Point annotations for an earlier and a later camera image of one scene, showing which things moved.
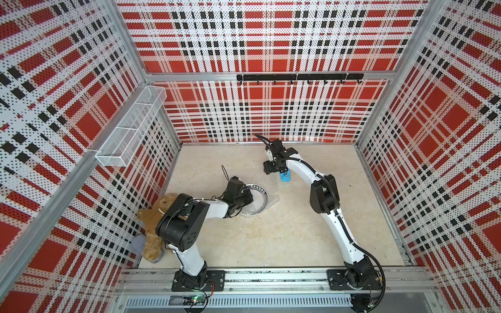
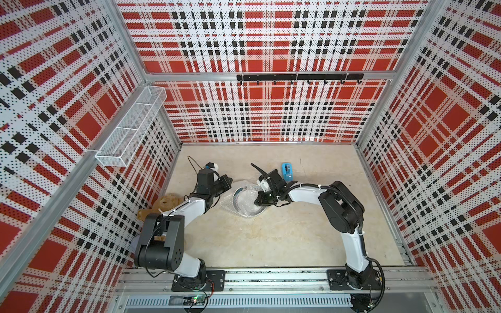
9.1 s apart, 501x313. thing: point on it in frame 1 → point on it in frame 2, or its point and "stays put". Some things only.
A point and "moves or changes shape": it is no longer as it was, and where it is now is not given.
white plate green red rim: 260,201 stays put
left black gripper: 248,199 → 227,184
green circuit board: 194,300 stays put
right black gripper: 268,167 → 260,199
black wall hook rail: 302,77 stays put
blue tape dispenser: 286,177 stays put
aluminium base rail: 402,287 stays put
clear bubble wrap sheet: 265,192 moves or changes shape
